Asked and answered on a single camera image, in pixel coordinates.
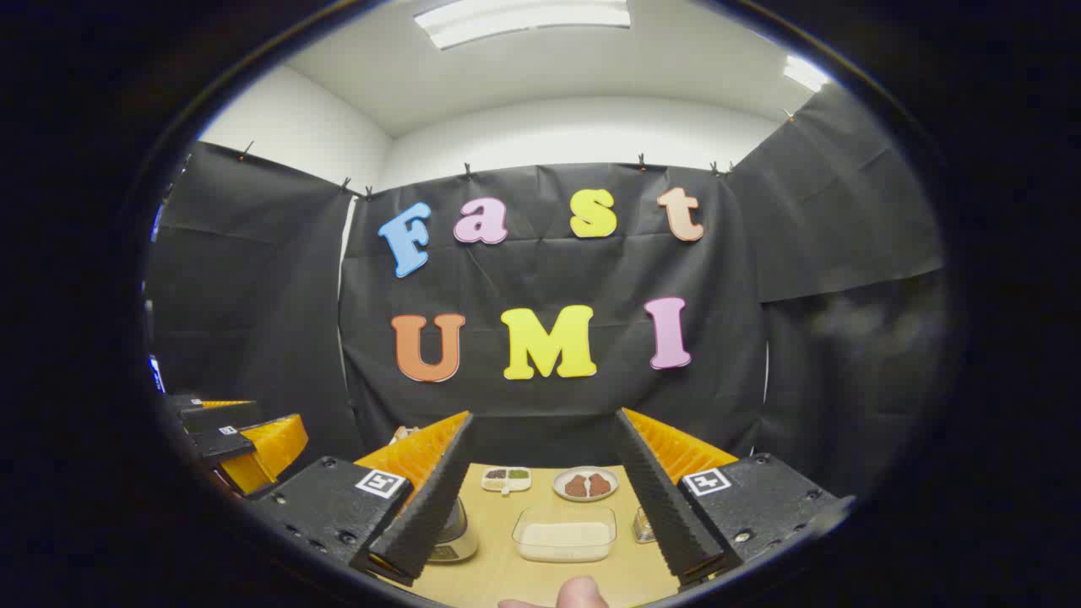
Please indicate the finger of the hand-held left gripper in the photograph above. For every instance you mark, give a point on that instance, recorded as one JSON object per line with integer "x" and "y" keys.
{"x": 215, "y": 414}
{"x": 228, "y": 446}

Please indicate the brown meat piece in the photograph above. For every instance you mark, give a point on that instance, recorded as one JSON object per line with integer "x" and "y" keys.
{"x": 600, "y": 485}
{"x": 576, "y": 486}

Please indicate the dark grey rice cooker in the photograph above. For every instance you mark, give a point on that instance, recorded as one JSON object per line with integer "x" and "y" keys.
{"x": 452, "y": 532}

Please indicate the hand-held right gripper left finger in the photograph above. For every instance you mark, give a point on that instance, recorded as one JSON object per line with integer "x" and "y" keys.
{"x": 422, "y": 507}

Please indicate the white divided grain dish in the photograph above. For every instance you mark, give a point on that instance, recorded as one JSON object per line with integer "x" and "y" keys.
{"x": 507, "y": 480}

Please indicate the clear chopstick holder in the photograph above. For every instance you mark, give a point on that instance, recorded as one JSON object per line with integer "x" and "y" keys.
{"x": 644, "y": 525}

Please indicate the ceiling light panel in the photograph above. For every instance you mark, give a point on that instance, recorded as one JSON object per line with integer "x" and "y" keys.
{"x": 524, "y": 21}
{"x": 805, "y": 73}

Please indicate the white round plate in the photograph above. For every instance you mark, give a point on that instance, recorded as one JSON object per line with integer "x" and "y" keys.
{"x": 587, "y": 469}

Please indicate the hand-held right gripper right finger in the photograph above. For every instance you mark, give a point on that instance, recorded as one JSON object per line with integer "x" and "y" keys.
{"x": 663, "y": 507}

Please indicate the clear box of rice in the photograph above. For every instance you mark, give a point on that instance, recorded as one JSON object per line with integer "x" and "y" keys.
{"x": 564, "y": 536}

